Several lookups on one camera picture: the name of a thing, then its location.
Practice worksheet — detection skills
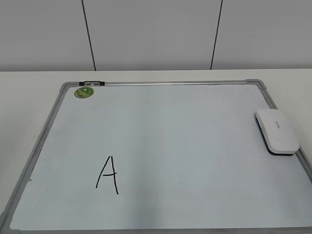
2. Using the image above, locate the white board eraser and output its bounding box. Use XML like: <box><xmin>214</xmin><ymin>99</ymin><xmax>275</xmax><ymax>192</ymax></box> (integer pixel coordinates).
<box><xmin>255</xmin><ymin>109</ymin><xmax>300</xmax><ymax>156</ymax></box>

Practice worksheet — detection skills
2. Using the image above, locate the white board with grey frame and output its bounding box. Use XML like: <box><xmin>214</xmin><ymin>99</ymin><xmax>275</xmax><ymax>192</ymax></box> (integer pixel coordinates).
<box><xmin>0</xmin><ymin>79</ymin><xmax>312</xmax><ymax>234</ymax></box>

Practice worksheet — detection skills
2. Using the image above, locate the black silver marker clip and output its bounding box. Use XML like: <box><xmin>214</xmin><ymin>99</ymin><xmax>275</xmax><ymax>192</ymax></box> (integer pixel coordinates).
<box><xmin>78</xmin><ymin>81</ymin><xmax>105</xmax><ymax>86</ymax></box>

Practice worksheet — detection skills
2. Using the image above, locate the green round magnet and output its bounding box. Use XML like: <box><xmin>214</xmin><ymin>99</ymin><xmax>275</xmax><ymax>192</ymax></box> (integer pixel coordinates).
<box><xmin>74</xmin><ymin>87</ymin><xmax>94</xmax><ymax>99</ymax></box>

